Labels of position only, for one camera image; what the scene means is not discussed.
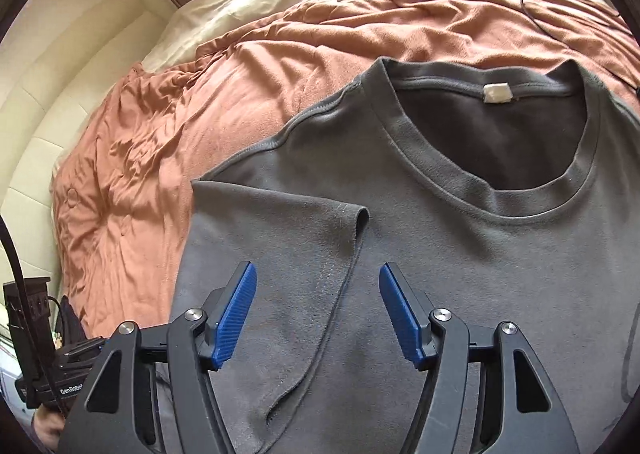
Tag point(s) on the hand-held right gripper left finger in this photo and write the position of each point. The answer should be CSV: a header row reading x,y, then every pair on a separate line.
x,y
235,319

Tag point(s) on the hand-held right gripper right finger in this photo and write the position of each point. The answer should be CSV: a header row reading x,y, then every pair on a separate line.
x,y
400,319

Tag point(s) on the grey T-shirt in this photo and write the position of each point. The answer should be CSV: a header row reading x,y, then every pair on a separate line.
x,y
450,259

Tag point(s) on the person's left hand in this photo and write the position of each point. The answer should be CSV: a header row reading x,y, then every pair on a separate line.
x,y
47,429

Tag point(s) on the black paw print T-shirt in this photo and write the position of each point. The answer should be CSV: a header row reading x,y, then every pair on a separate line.
x,y
72,316

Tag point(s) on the orange-brown blanket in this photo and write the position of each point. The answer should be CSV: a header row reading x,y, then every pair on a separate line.
x,y
175,133

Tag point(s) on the cream padded headboard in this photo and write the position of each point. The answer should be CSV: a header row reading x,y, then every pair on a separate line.
x,y
60,108

